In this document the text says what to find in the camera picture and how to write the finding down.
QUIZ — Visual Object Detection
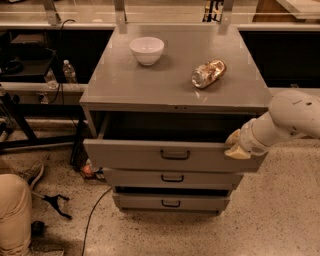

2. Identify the black hanging cable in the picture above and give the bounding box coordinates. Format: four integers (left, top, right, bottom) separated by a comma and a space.
49, 18, 76, 105

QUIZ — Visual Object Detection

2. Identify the black floor cable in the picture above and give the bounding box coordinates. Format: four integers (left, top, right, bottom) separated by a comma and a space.
80, 186, 113, 256

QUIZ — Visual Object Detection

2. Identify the person's beige trouser leg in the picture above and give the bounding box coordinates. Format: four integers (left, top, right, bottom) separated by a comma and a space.
0, 160, 32, 256

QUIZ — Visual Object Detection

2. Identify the small black floor object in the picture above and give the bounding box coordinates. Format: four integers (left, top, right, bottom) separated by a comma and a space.
31, 221, 45, 236

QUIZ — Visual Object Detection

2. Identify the clear plastic water bottle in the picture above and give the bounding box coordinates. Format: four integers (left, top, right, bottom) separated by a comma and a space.
63, 60, 77, 84

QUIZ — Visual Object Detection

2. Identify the grey top drawer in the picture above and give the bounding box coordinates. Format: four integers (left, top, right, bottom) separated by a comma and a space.
84, 112, 264, 173

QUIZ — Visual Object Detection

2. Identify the grey sneaker shoe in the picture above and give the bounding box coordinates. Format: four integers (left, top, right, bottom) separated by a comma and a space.
18, 161, 44, 189

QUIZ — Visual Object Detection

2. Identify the white ceramic bowl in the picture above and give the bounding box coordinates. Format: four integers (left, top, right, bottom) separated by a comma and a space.
129, 37, 164, 66

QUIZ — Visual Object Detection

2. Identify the black equipment on shelf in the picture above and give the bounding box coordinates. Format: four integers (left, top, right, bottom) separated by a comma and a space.
0, 31, 56, 83

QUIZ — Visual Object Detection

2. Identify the crushed shiny metal can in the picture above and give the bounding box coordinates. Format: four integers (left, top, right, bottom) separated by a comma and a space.
191, 59, 227, 89

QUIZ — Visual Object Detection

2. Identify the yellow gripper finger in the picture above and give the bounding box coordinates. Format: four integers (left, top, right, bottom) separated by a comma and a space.
224, 144, 251, 160
225, 129, 240, 145

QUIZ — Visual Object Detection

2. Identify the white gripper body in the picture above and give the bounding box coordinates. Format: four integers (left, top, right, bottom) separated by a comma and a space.
239, 119, 268, 156

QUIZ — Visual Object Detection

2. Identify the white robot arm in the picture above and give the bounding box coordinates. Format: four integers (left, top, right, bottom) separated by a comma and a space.
224, 89, 320, 160

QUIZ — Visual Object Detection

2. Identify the grey middle drawer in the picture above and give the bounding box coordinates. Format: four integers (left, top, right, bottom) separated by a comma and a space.
104, 169, 243, 190

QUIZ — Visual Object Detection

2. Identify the grey bottom drawer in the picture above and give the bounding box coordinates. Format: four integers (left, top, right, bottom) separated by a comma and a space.
113, 193, 229, 212

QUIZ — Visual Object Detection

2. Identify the black grabber tool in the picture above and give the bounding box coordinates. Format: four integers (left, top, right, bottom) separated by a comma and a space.
31, 191, 72, 220

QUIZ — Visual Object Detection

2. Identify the black table frame leg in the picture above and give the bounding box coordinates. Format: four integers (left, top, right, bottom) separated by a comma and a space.
0, 87, 84, 150

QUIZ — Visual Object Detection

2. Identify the colourful clutter beside cabinet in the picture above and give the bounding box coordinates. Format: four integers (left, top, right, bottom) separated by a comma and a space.
70, 136, 105, 183

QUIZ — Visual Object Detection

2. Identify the grey drawer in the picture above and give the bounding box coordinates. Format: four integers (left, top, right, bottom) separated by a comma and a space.
113, 193, 229, 212
84, 112, 264, 173
104, 169, 243, 190

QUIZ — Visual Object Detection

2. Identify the grey metal drawer cabinet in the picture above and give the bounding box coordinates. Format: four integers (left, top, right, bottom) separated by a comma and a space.
79, 23, 274, 217

